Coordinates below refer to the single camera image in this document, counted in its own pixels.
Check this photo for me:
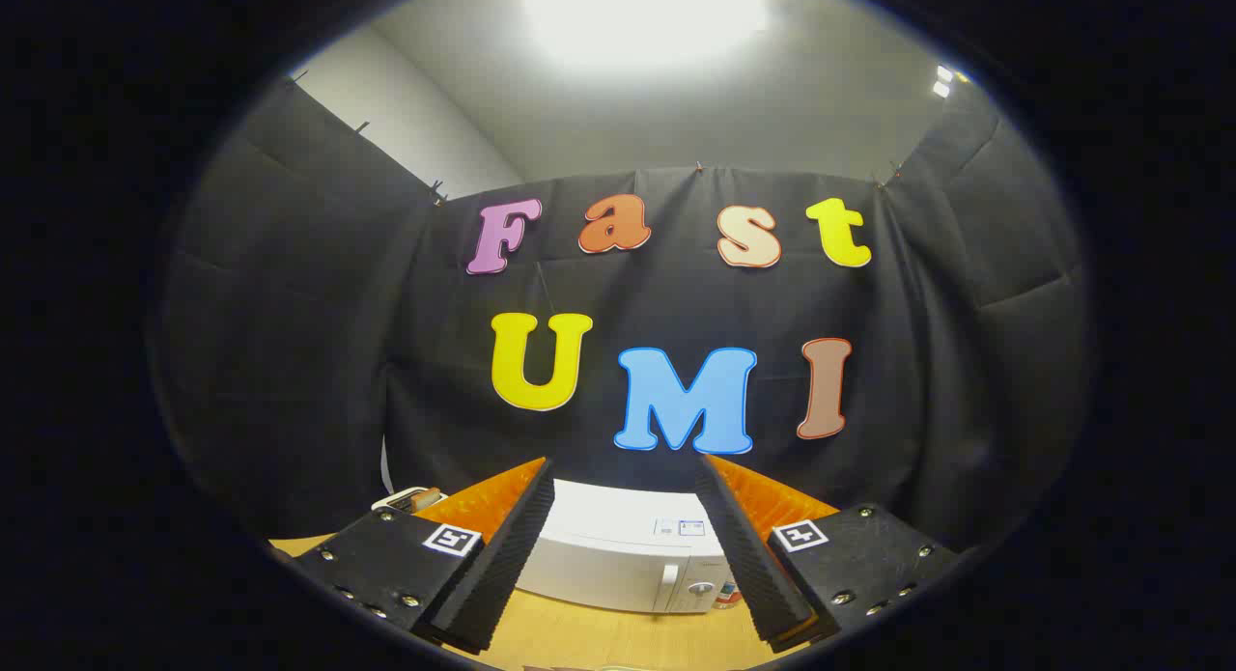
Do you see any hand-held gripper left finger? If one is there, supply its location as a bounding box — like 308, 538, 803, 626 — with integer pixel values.
290, 457, 557, 655

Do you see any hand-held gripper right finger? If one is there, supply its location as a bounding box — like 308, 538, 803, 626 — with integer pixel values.
695, 452, 962, 653

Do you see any white microwave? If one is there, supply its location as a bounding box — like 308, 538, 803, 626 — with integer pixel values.
515, 478, 732, 616

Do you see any ceiling light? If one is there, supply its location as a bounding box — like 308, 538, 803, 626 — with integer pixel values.
521, 0, 773, 73

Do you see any cream toaster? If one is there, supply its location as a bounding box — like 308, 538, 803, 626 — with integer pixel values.
372, 487, 445, 516

